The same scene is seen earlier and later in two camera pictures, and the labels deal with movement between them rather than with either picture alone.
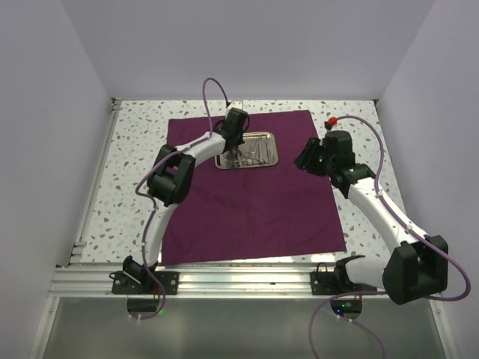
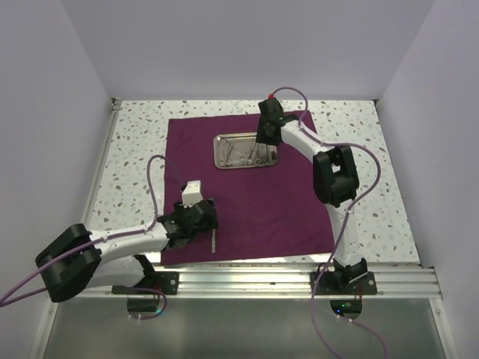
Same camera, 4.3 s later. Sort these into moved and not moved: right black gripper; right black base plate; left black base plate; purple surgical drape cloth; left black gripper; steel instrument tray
Moved: left black gripper; right black gripper
Not moved: steel instrument tray; purple surgical drape cloth; left black base plate; right black base plate
